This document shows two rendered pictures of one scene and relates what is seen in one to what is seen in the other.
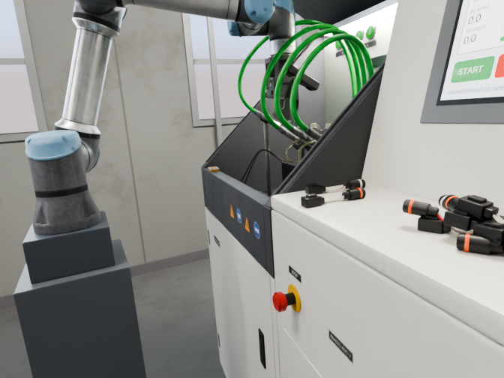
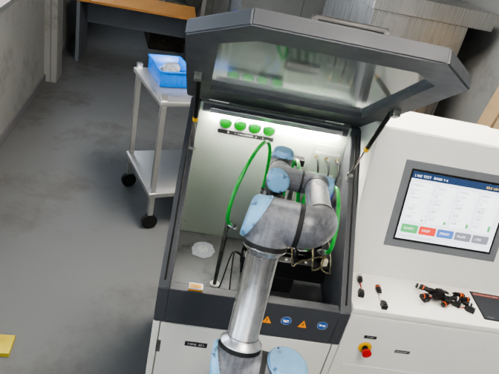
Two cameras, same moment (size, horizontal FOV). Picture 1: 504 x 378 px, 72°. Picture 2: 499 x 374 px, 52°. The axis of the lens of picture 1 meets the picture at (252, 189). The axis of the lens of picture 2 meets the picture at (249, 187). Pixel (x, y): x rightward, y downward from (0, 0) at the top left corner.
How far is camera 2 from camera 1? 1.98 m
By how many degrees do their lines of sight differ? 74
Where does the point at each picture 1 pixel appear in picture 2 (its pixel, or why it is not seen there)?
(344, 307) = (411, 339)
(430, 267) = (452, 319)
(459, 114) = (403, 244)
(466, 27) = (407, 210)
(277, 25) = not seen: hidden behind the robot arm
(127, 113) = not seen: outside the picture
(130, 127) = not seen: outside the picture
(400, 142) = (371, 251)
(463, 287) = (464, 322)
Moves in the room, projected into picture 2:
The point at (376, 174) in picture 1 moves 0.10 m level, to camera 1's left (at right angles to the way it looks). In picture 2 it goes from (356, 266) to (353, 280)
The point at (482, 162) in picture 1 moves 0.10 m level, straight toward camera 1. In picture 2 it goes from (411, 263) to (432, 277)
